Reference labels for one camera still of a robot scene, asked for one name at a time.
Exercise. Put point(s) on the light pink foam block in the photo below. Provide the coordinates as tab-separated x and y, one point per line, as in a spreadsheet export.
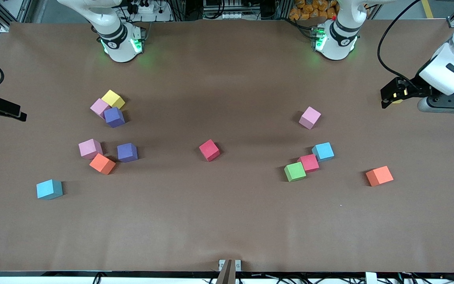
89	148
309	117
99	106

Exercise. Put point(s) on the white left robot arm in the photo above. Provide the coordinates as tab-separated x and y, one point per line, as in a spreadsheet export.
337	43

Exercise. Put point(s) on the purple foam block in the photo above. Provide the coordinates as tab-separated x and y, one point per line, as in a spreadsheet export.
114	116
127	152

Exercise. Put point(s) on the camera mount post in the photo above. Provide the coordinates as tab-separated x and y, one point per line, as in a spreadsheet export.
227	276

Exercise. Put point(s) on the yellow foam block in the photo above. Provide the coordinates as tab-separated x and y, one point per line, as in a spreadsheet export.
112	98
397	101

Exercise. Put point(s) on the orange foam block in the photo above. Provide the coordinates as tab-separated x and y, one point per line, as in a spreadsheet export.
379	176
101	163

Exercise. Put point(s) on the green foam block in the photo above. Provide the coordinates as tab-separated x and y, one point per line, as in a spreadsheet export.
294	171

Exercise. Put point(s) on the table cover mat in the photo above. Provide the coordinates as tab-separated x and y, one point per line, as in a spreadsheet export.
227	205

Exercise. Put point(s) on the white tag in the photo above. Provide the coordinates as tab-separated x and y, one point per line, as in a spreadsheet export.
371	278

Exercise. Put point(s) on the cyan foam block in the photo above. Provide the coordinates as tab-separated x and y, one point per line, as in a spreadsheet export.
322	152
48	188

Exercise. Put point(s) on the black equipment rack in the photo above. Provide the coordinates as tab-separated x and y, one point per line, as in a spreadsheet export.
258	8

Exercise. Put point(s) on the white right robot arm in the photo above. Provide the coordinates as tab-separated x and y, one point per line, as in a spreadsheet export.
122	47

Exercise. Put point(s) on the pile of orange objects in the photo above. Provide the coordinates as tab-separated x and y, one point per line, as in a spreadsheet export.
309	10

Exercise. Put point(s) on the small white socket strip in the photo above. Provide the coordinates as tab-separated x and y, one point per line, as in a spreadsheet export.
231	15

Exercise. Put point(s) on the magenta red foam block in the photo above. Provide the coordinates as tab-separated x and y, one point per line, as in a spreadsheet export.
209	150
309	163

